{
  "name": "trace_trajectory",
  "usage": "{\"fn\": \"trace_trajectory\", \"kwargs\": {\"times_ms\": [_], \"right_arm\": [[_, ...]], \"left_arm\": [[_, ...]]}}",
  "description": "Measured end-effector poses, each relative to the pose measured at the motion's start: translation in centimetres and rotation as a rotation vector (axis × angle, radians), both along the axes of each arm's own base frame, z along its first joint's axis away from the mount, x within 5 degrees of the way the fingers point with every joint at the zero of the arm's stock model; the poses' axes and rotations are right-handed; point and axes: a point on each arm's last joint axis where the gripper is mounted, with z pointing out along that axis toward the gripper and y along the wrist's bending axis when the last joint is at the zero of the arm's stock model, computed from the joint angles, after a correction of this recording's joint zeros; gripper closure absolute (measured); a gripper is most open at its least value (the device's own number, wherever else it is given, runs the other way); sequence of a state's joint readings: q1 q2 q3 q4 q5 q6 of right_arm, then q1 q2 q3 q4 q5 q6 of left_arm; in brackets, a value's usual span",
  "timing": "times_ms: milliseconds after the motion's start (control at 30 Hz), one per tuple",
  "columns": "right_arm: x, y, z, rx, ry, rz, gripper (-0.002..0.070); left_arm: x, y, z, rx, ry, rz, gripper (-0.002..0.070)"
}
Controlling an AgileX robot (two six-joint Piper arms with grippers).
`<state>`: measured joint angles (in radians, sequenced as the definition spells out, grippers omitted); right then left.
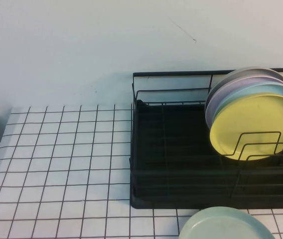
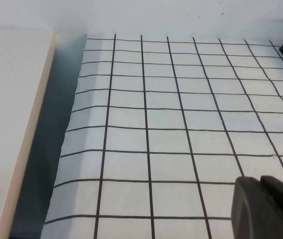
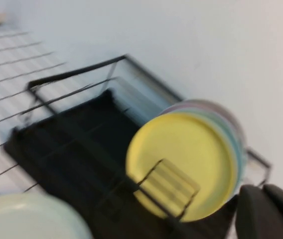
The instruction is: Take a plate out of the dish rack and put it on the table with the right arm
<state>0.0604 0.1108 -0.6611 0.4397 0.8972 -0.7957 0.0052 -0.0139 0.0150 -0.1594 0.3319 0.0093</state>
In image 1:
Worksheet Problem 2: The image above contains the light blue plate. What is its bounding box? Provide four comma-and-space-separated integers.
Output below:
214, 83, 283, 125

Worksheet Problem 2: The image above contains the lavender plate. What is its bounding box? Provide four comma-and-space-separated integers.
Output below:
205, 75, 283, 130

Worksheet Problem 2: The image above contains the light green plate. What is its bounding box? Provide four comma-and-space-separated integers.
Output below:
177, 206, 277, 239

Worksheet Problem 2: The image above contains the yellow plate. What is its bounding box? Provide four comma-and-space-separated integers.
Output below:
209, 92, 283, 161

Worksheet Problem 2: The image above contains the white black-grid tablecloth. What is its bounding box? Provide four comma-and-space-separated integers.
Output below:
0, 104, 283, 239

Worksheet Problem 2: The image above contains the black wire dish rack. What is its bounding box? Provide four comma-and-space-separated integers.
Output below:
131, 66, 283, 200

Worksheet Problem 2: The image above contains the black drip tray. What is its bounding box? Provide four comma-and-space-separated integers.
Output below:
129, 99, 283, 210

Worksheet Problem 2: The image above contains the grey plate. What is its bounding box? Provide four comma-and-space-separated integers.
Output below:
206, 66, 283, 100

